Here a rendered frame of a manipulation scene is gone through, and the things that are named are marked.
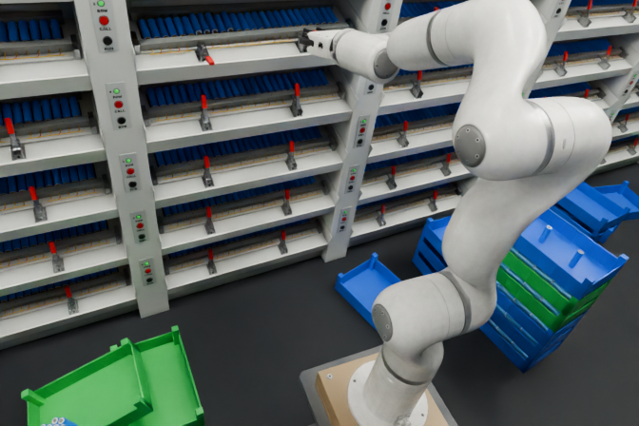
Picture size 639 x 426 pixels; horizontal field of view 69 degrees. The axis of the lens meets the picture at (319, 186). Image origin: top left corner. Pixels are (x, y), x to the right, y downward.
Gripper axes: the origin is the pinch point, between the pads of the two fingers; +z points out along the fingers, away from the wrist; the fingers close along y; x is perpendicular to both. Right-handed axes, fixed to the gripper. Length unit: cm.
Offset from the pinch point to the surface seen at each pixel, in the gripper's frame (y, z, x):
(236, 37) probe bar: -17.3, 9.0, -0.9
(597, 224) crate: 137, -10, -88
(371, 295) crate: 27, 3, -97
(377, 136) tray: 35, 19, -40
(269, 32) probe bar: -8.3, 9.1, -0.4
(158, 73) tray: -37.7, 5.3, -7.0
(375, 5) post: 18.8, 2.0, 6.1
